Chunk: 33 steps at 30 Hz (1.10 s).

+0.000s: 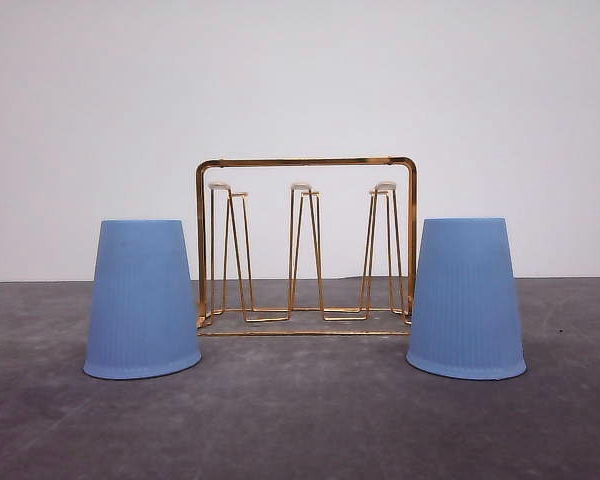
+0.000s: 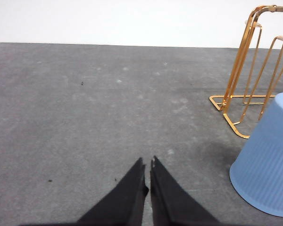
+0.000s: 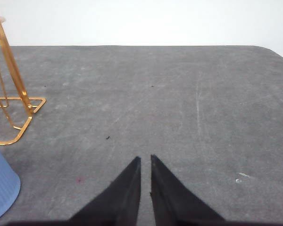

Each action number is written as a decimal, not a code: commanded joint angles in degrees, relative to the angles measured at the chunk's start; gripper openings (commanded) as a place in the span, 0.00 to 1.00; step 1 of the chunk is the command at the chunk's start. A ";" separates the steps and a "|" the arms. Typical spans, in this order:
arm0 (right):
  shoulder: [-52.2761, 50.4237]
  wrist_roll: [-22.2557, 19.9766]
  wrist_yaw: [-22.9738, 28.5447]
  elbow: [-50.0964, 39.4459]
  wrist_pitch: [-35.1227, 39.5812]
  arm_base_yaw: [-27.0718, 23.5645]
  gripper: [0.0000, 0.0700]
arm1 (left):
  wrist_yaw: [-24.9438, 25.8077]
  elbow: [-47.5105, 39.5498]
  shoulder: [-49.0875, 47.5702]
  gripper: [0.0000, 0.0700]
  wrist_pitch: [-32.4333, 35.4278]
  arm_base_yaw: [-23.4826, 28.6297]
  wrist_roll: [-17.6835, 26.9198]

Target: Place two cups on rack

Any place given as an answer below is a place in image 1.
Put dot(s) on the blue ribbed plastic cup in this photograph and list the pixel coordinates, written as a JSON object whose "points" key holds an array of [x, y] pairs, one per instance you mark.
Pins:
{"points": [[143, 316]]}

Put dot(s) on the gold wire cup rack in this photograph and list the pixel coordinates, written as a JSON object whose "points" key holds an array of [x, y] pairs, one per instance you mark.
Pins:
{"points": [[307, 263]]}

